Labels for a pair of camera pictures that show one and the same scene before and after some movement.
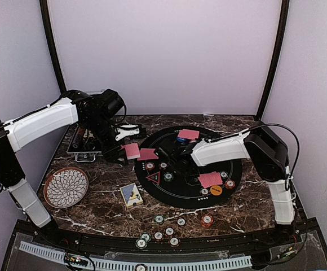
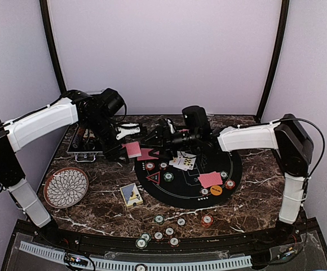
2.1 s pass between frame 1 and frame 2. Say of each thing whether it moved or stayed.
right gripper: moved
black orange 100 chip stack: stayed
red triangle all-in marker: stayed
